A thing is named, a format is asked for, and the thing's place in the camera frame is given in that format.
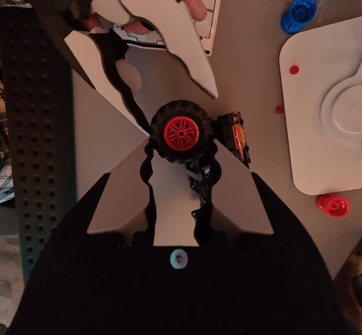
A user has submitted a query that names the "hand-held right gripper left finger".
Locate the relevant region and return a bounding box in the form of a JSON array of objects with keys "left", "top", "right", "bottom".
[{"left": 87, "top": 139, "right": 156, "bottom": 238}]

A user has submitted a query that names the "black toy wheel red rim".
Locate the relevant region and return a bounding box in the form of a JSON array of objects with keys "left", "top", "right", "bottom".
[{"left": 150, "top": 100, "right": 214, "bottom": 165}]

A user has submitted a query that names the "blue black toy monster truck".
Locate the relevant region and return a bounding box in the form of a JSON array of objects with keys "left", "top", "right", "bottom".
[{"left": 184, "top": 111, "right": 252, "bottom": 223}]

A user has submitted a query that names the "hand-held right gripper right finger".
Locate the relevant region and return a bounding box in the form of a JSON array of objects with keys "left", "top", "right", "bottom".
[{"left": 194, "top": 139, "right": 274, "bottom": 244}]

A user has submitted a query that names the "person's left hand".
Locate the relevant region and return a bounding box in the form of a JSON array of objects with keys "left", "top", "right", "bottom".
[{"left": 124, "top": 0, "right": 208, "bottom": 36}]

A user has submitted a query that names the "blue toy wheel rim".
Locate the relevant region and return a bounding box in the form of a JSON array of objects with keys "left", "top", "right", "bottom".
[{"left": 280, "top": 0, "right": 318, "bottom": 34}]

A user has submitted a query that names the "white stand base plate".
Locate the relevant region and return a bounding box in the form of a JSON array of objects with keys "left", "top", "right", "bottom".
[{"left": 278, "top": 16, "right": 362, "bottom": 196}]

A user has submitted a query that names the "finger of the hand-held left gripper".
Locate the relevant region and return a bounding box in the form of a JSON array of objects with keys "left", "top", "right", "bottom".
[
  {"left": 64, "top": 29, "right": 151, "bottom": 137},
  {"left": 116, "top": 0, "right": 219, "bottom": 100}
]

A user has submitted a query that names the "black studded mat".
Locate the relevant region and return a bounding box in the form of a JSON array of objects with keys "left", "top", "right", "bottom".
[{"left": 0, "top": 6, "right": 77, "bottom": 283}]

